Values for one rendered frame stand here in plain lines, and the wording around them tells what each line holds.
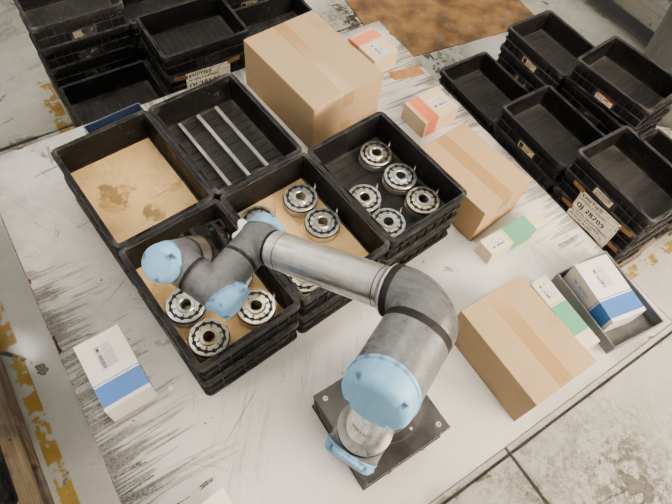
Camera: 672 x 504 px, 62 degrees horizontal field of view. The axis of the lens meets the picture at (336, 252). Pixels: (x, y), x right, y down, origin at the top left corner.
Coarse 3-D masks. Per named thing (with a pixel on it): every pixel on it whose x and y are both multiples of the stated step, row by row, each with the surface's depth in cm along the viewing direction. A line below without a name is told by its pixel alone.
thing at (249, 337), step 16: (224, 208) 151; (176, 224) 148; (144, 240) 144; (272, 272) 143; (144, 288) 137; (288, 288) 141; (272, 320) 136; (176, 336) 132; (256, 336) 135; (224, 352) 131; (208, 368) 130
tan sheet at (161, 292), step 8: (144, 280) 149; (256, 280) 152; (152, 288) 148; (160, 288) 149; (168, 288) 149; (176, 288) 149; (256, 288) 151; (264, 288) 151; (160, 296) 147; (168, 296) 148; (160, 304) 146; (208, 312) 146; (224, 320) 146; (232, 320) 146; (176, 328) 143; (184, 328) 143; (232, 328) 145; (240, 328) 145; (248, 328) 145; (184, 336) 142; (232, 336) 143; (240, 336) 144; (200, 360) 140
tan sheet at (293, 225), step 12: (300, 180) 171; (276, 192) 168; (264, 204) 165; (276, 204) 166; (240, 216) 162; (276, 216) 164; (288, 216) 164; (288, 228) 162; (300, 228) 162; (312, 240) 160; (336, 240) 161; (348, 240) 161; (348, 252) 159; (360, 252) 160
